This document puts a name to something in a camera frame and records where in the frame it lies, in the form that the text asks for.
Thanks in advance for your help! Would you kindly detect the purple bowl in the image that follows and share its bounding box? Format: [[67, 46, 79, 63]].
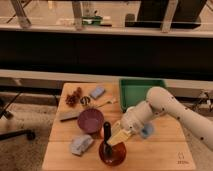
[[77, 108, 104, 134]]

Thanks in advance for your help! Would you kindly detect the crumpled blue cloth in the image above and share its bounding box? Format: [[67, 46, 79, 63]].
[[70, 134, 94, 156]]

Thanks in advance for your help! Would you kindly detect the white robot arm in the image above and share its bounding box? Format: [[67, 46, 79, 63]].
[[107, 86, 213, 151]]

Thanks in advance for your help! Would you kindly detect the wooden fork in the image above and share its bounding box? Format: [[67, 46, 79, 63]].
[[95, 98, 117, 108]]

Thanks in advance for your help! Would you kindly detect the black monitor stand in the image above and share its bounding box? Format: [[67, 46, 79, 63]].
[[125, 0, 207, 29]]

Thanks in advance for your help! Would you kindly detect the black dish brush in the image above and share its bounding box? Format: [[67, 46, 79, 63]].
[[103, 121, 112, 157]]

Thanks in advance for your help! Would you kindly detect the black office chair base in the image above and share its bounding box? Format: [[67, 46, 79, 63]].
[[0, 94, 36, 141]]

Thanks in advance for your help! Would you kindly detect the blue sponge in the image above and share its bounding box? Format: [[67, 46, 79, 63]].
[[89, 86, 105, 100]]

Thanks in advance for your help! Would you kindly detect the black metal clip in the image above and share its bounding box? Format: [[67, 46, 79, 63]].
[[80, 96, 91, 106]]

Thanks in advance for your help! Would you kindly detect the red bowl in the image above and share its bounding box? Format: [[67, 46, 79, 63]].
[[99, 141, 127, 166]]

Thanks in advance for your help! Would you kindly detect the green plastic tray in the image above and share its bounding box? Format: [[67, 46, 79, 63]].
[[119, 79, 166, 113]]

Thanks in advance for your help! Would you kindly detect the small blue cup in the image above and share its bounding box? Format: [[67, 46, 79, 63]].
[[140, 123, 154, 139]]

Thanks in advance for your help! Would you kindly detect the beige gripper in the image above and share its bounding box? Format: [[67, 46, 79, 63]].
[[107, 121, 137, 146]]

